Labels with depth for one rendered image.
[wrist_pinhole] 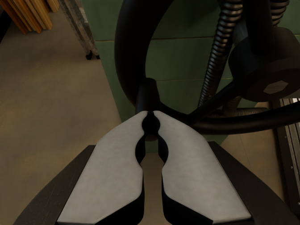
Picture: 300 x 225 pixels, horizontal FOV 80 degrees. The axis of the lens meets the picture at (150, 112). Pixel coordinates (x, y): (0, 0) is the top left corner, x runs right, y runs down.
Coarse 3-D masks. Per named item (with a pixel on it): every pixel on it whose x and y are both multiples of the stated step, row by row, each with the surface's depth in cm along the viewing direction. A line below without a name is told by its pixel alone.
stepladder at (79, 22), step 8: (72, 0) 101; (80, 0) 114; (64, 8) 102; (72, 8) 101; (80, 8) 120; (80, 16) 108; (72, 24) 110; (80, 24) 109; (88, 24) 113; (88, 32) 117; (80, 40) 120; (88, 40) 119; (96, 48) 128; (88, 56) 130; (96, 56) 130
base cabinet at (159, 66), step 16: (112, 48) 37; (160, 48) 37; (176, 48) 37; (192, 48) 37; (208, 48) 37; (112, 64) 40; (160, 64) 41; (176, 64) 41; (192, 64) 41; (112, 80) 45; (160, 80) 45; (176, 80) 45; (192, 80) 45; (224, 80) 46; (160, 96) 51; (176, 96) 51; (192, 96) 51; (128, 112) 59
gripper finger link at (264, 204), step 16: (224, 160) 8; (240, 176) 7; (256, 176) 7; (240, 192) 6; (256, 192) 6; (272, 192) 6; (256, 208) 6; (272, 208) 6; (288, 208) 6; (224, 224) 6; (240, 224) 6; (256, 224) 6; (272, 224) 6; (288, 224) 6
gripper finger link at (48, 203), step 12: (84, 156) 8; (72, 168) 8; (60, 180) 7; (72, 180) 7; (48, 192) 7; (60, 192) 7; (36, 204) 6; (48, 204) 6; (60, 204) 6; (24, 216) 6; (36, 216) 6; (48, 216) 6
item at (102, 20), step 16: (96, 0) 29; (112, 0) 29; (176, 0) 29; (192, 0) 29; (208, 0) 29; (96, 16) 31; (112, 16) 31; (176, 16) 31; (192, 16) 31; (208, 16) 31; (288, 16) 32; (96, 32) 33; (112, 32) 33; (160, 32) 34; (176, 32) 34; (192, 32) 34; (208, 32) 34
